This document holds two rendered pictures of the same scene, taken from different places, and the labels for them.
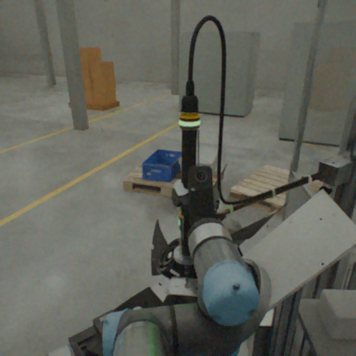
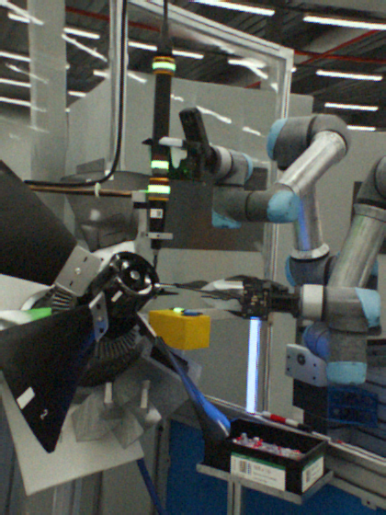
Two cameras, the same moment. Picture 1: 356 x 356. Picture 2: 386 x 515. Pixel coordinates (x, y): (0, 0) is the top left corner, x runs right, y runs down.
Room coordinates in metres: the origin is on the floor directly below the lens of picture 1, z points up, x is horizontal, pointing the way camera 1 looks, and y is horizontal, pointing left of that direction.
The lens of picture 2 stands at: (1.60, 1.02, 1.33)
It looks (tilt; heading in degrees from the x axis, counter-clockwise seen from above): 3 degrees down; 224
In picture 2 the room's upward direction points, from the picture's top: 3 degrees clockwise
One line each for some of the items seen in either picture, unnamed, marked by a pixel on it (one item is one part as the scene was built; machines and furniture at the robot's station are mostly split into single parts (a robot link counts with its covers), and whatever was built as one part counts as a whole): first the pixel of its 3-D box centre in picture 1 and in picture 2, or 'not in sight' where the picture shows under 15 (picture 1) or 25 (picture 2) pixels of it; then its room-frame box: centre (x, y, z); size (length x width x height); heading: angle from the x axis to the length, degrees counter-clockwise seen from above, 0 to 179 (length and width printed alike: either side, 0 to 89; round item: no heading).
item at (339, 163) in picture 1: (335, 170); not in sight; (0.97, -0.55, 1.39); 0.10 x 0.07 x 0.09; 123
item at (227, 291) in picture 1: (224, 280); (230, 166); (0.35, -0.07, 1.48); 0.11 x 0.08 x 0.09; 8
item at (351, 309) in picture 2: not in sight; (349, 307); (0.38, 0.30, 1.17); 0.11 x 0.08 x 0.09; 125
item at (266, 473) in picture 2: not in sight; (264, 453); (0.44, 0.15, 0.85); 0.22 x 0.17 x 0.07; 103
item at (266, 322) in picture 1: (270, 336); not in sight; (0.84, -0.37, 0.73); 0.15 x 0.09 x 0.22; 88
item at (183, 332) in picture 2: not in sight; (178, 330); (0.26, -0.31, 1.02); 0.16 x 0.10 x 0.11; 88
